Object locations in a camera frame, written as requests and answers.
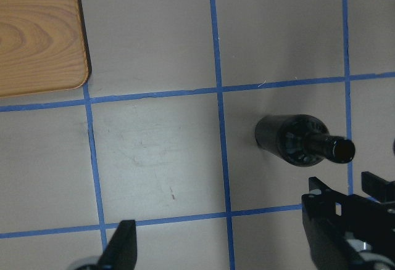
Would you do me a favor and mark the wooden tray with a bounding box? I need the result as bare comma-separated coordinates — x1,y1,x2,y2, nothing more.
1,0,90,97

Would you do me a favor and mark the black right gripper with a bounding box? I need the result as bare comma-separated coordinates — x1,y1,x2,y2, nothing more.
302,171,394,269

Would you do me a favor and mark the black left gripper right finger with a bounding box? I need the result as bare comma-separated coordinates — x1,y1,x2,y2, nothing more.
307,220,355,269

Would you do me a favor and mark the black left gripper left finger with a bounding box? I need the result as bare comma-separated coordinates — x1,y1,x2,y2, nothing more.
97,220,137,270

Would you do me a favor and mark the dark glass wine bottle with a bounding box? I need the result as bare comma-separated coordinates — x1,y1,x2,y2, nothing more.
254,114,356,167

